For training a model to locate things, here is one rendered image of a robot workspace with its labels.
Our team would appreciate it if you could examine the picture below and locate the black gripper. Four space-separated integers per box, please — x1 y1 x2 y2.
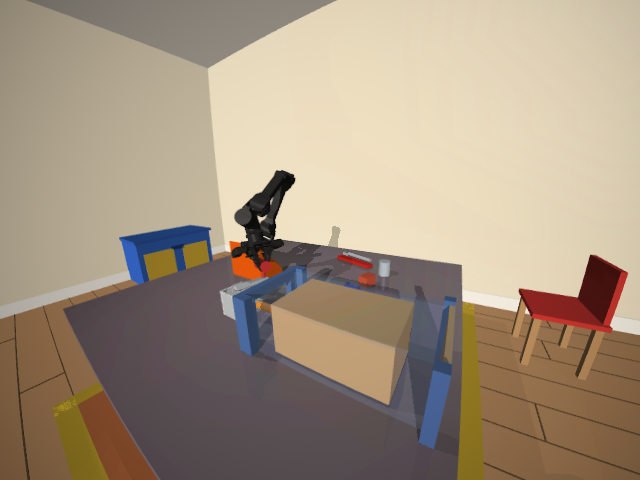
231 227 284 272

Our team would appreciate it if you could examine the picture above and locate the light grey cylinder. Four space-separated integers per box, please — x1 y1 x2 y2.
378 259 390 277

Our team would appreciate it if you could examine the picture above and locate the grey crank handle with dark red knob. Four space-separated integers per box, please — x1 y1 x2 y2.
234 258 271 291

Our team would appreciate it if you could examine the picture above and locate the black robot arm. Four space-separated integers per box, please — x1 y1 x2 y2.
234 170 295 244

